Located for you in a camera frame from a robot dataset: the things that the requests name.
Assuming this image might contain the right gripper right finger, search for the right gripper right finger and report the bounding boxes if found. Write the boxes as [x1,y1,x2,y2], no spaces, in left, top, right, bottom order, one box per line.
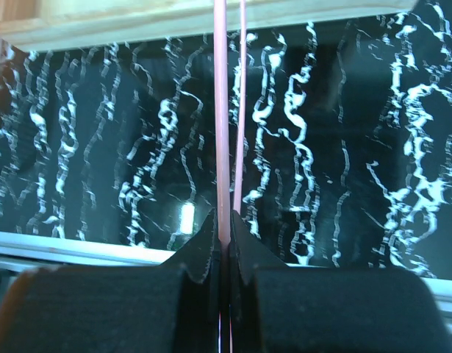
[229,213,452,352]

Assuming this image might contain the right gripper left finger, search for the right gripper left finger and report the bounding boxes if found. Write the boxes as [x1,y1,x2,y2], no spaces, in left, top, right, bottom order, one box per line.
[0,212,220,352]

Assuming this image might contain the pink wire hanger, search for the pink wire hanger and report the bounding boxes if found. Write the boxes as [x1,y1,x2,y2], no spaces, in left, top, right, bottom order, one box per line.
[214,1,233,352]

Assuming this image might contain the wooden clothes rack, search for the wooden clothes rack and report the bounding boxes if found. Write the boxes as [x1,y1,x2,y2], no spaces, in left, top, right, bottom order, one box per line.
[0,0,416,51]

